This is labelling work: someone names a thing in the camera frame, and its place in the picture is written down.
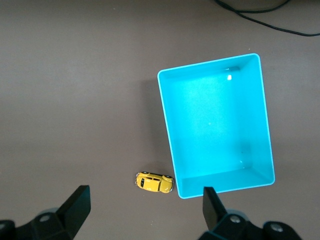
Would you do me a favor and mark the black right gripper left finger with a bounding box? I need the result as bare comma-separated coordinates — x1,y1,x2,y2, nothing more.
14,185,91,240

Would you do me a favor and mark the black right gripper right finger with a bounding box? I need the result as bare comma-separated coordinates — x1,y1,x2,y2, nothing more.
199,186,263,240

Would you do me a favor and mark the yellow beetle toy car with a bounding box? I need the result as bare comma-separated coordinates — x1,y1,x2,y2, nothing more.
134,171,175,195

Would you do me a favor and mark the turquoise plastic bin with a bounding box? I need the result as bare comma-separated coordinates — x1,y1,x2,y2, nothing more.
156,52,276,200

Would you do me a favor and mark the black looped cable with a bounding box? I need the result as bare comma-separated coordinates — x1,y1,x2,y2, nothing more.
217,0,292,13
214,0,320,38

